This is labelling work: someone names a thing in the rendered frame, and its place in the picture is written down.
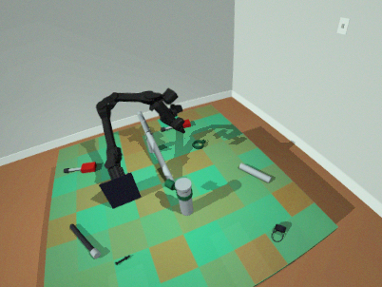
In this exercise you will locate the white cylindrical rod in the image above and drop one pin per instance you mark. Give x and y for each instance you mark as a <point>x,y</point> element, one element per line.
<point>154,147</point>

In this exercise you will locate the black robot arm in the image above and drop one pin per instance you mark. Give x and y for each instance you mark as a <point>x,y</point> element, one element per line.
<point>157,101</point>

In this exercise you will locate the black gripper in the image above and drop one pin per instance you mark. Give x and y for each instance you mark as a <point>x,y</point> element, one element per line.
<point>169,118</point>

